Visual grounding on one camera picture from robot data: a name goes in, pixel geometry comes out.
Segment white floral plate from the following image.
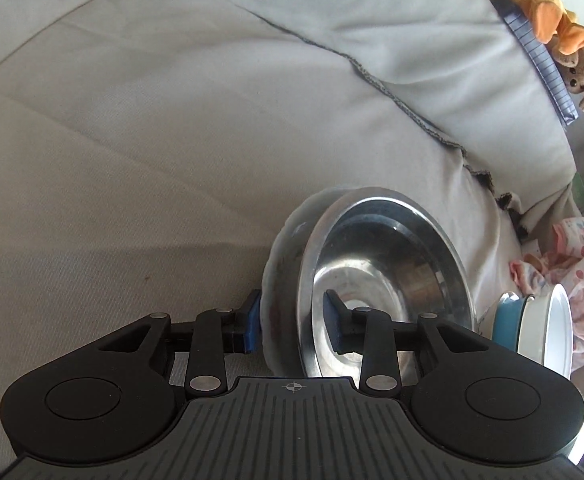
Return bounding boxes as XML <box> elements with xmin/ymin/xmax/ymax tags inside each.
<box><xmin>262</xmin><ymin>186</ymin><xmax>407</xmax><ymax>377</ymax></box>

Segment brown plush toy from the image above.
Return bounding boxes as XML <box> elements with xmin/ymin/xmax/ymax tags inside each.
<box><xmin>552</xmin><ymin>40</ymin><xmax>584</xmax><ymax>112</ymax></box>

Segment blue enamel bowl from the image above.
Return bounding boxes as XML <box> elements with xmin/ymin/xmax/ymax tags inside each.
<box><xmin>490</xmin><ymin>291</ymin><xmax>540</xmax><ymax>356</ymax></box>

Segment white printed paper bowl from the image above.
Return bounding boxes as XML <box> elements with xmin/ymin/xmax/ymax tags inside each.
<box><xmin>516</xmin><ymin>284</ymin><xmax>573</xmax><ymax>382</ymax></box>

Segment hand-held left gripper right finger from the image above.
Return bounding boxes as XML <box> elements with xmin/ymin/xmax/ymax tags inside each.
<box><xmin>322</xmin><ymin>289</ymin><xmax>495</xmax><ymax>397</ymax></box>

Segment orange plush toy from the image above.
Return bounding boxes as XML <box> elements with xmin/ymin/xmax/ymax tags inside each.
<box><xmin>454</xmin><ymin>0</ymin><xmax>584</xmax><ymax>56</ymax></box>

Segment stainless steel bowl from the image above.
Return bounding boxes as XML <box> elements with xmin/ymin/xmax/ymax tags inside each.
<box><xmin>296</xmin><ymin>186</ymin><xmax>475</xmax><ymax>379</ymax></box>

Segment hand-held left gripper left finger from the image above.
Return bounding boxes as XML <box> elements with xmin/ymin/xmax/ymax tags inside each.
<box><xmin>97</xmin><ymin>289</ymin><xmax>263</xmax><ymax>397</ymax></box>

